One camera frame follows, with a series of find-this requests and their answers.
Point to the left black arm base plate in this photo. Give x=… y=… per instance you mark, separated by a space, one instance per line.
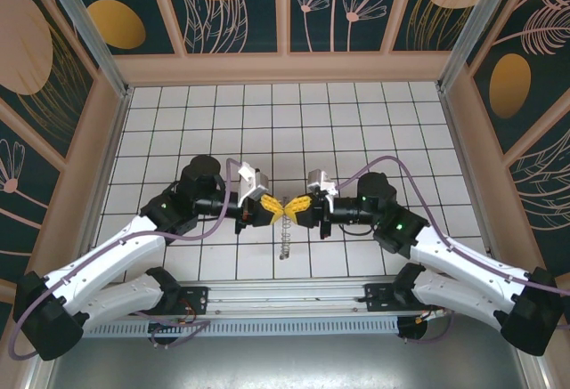
x=198 y=293

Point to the aluminium side rail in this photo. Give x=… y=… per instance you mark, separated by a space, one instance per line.
x=111 y=148
x=461 y=148

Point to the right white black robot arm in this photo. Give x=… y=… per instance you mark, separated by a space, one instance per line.
x=472 y=269

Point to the large metal keyring with loops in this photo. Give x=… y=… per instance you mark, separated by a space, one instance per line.
x=285 y=242

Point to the grey metal sheet panel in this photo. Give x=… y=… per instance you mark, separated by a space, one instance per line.
x=285 y=362

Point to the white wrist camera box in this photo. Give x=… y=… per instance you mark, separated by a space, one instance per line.
x=251 y=184
x=317 y=178

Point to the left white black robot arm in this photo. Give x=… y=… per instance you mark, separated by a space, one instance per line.
x=98 y=266

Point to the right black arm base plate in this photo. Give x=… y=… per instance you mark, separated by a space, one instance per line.
x=376 y=302

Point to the aluminium corner post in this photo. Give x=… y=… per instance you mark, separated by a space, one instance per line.
x=478 y=28
x=89 y=28

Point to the aluminium mounting rail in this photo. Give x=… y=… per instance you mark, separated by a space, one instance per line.
x=285 y=293

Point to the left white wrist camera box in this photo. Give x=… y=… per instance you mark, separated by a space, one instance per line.
x=251 y=184

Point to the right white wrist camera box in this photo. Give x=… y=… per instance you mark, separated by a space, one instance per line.
x=317 y=178

